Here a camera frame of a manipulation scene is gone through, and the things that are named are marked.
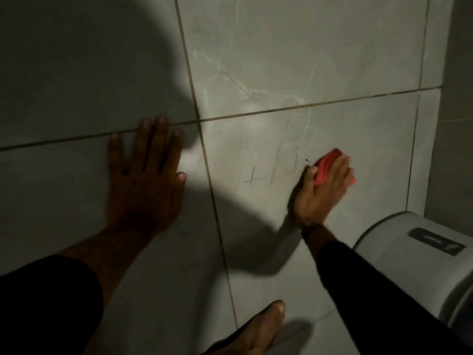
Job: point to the white plastic appliance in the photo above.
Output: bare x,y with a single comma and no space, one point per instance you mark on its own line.
414,262

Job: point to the person's left little finger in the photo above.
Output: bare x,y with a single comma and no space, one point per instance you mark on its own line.
115,153

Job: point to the person's left hand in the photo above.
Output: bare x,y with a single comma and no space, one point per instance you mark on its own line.
142,203

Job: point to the person's right forearm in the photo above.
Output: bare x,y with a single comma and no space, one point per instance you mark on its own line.
369,303

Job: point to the person's bare foot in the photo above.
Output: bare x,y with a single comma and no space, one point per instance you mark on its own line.
255,332

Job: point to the person's right hand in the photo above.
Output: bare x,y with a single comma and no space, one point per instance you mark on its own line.
314,205

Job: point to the person's right thumb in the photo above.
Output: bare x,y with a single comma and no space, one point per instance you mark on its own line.
307,182

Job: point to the person's left thumb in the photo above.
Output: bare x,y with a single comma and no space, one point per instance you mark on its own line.
178,188

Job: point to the red scrubbing sponge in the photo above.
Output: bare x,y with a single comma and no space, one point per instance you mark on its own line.
327,161

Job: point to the person's left middle finger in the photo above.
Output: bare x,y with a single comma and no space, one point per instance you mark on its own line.
158,142

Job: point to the person's left forearm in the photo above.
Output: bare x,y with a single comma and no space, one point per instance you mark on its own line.
74,280

